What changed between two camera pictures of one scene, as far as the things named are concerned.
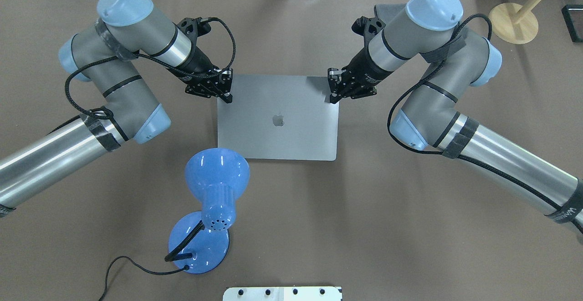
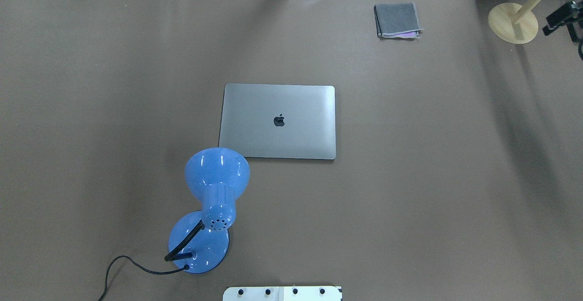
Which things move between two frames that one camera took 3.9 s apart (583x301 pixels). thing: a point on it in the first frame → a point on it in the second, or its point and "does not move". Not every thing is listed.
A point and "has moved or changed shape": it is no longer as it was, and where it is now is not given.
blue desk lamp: x=216 y=177 does not move
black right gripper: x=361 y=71 → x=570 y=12
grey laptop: x=279 y=117 has moved or changed shape
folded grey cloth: x=393 y=13 does not move
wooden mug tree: x=516 y=24 does not move
